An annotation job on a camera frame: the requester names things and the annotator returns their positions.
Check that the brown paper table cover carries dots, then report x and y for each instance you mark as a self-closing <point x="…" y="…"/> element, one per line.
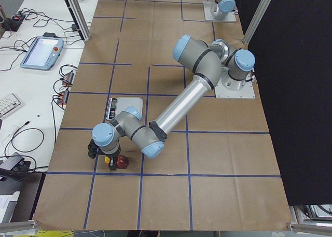
<point x="196" y="161"/>

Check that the white keyboard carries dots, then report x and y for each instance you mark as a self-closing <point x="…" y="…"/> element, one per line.
<point x="9" y="104"/>

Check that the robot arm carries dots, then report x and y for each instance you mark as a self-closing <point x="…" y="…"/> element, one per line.
<point x="223" y="7"/>
<point x="209" y="64"/>

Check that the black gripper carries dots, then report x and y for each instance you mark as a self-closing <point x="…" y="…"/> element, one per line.
<point x="112" y="164"/>

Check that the red yellow mango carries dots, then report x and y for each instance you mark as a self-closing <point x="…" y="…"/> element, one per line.
<point x="122" y="161"/>

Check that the blue teach pendant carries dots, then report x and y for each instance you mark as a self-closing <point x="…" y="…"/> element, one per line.
<point x="43" y="53"/>

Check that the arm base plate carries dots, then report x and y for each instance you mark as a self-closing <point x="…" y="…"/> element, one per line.
<point x="213" y="14"/>
<point x="229" y="88"/>

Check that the aluminium frame post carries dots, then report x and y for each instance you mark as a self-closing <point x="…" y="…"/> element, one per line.
<point x="78" y="18"/>

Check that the white digital kitchen scale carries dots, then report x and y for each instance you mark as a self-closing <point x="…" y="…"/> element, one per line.
<point x="118" y="104"/>

